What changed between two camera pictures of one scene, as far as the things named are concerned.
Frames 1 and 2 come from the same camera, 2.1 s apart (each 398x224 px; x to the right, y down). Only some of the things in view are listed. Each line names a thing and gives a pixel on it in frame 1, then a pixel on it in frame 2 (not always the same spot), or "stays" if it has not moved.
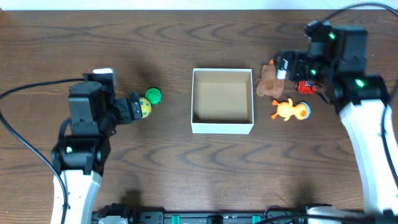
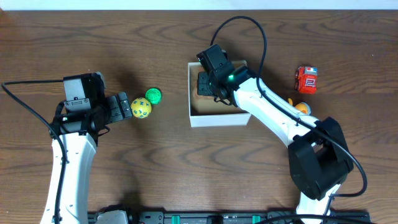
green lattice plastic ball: [153, 95] stays
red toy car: [306, 86] stays
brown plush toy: [268, 84] -> [206, 104]
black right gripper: [288, 64] -> [203, 84]
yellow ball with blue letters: [145, 107] stays
